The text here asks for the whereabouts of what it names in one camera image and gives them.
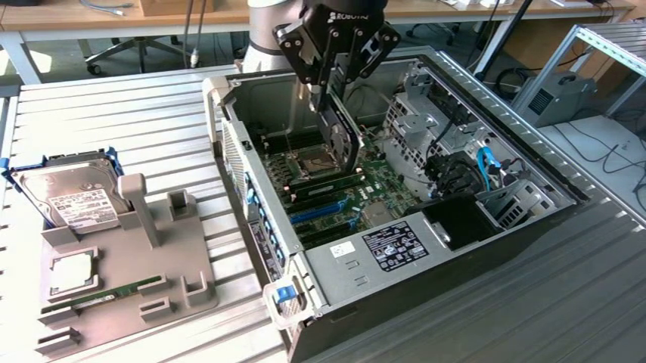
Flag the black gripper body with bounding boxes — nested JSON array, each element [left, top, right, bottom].
[[300, 0, 388, 56]]

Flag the graphics card with metal bracket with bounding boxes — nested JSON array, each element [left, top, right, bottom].
[[301, 73, 368, 178]]

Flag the black office chair base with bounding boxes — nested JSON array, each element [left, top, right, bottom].
[[401, 21, 463, 48]]

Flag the wooden office desk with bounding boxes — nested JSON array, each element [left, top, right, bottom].
[[0, 0, 253, 87], [383, 0, 638, 76]]

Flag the perforated metal drive cage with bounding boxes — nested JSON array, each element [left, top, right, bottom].
[[380, 90, 488, 160]]

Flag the black slanted pole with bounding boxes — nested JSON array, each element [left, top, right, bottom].
[[473, 0, 536, 82]]

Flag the thin locking lever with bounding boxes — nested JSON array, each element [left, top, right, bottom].
[[283, 123, 299, 158]]

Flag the cardboard box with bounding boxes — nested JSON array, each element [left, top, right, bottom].
[[137, 0, 223, 17]]

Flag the grey office chair base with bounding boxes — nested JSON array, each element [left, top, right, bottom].
[[82, 35, 201, 76]]

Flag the CPU socket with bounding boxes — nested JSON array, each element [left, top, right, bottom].
[[292, 147, 335, 179]]

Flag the green motherboard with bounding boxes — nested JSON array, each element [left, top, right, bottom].
[[259, 123, 429, 250]]

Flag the grey control box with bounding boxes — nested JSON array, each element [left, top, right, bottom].
[[523, 70, 600, 129]]

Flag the dark RAM stick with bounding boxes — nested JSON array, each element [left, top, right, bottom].
[[288, 174, 365, 200]]

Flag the silver chipset heatsink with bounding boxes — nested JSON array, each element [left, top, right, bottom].
[[361, 201, 399, 227]]

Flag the blue expansion slot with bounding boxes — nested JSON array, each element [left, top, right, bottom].
[[288, 201, 348, 225]]

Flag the metal disk bay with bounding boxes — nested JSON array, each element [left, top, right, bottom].
[[475, 178, 579, 232]]

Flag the hard disk in blue carrier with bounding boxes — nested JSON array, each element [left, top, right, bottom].
[[0, 146, 134, 234]]

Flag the grey power supply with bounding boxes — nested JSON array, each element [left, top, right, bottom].
[[301, 210, 453, 317]]

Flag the grey parts rack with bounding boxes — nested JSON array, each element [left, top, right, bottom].
[[34, 172, 221, 356]]

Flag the open PC case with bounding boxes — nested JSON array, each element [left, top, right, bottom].
[[200, 45, 592, 363]]

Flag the silver CPU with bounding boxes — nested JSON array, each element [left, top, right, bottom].
[[48, 252, 101, 299]]

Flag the green RAM stick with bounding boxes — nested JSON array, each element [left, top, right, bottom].
[[38, 277, 164, 315]]

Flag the black wire bundle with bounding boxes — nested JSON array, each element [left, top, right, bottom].
[[421, 153, 480, 200]]

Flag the blue wire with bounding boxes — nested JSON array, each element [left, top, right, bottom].
[[475, 145, 507, 194]]

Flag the light blue cable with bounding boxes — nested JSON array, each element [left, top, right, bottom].
[[78, 0, 136, 17]]

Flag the aluminium frame shelf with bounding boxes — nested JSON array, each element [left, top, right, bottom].
[[507, 20, 646, 118]]

